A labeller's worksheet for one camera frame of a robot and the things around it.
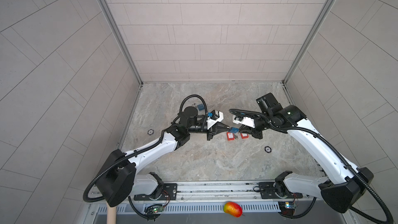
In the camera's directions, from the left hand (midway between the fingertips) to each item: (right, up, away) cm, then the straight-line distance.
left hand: (230, 129), depth 67 cm
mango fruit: (+1, -33, -3) cm, 33 cm away
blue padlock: (+2, 0, 0) cm, 2 cm away
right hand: (+5, 0, +3) cm, 6 cm away
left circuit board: (-31, -33, -3) cm, 45 cm away
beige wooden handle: (-50, -35, -4) cm, 61 cm away
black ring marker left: (-43, -6, +22) cm, 49 cm away
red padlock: (+4, -9, +22) cm, 24 cm away
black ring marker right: (+24, -15, +17) cm, 33 cm away
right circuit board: (+26, -35, +1) cm, 43 cm away
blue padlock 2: (-14, +7, +35) cm, 38 cm away
